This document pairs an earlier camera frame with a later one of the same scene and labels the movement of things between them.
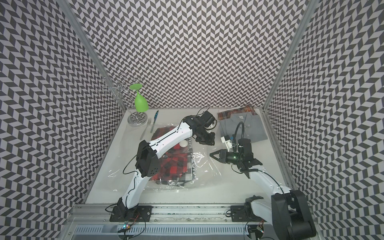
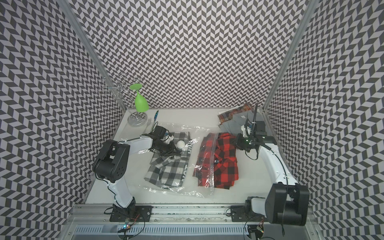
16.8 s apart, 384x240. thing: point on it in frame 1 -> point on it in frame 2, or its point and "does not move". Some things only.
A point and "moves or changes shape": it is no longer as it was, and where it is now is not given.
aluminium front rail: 77,213 does not move
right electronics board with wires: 255,231 does not move
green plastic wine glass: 141,104 does not move
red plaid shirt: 226,114 does not move
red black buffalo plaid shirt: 173,164 -> 217,165
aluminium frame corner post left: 70,14 does not move
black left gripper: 210,142 -> 171,152
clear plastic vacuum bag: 186,166 moves or changes shape
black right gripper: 223,156 -> 238,142
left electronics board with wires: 126,226 does not move
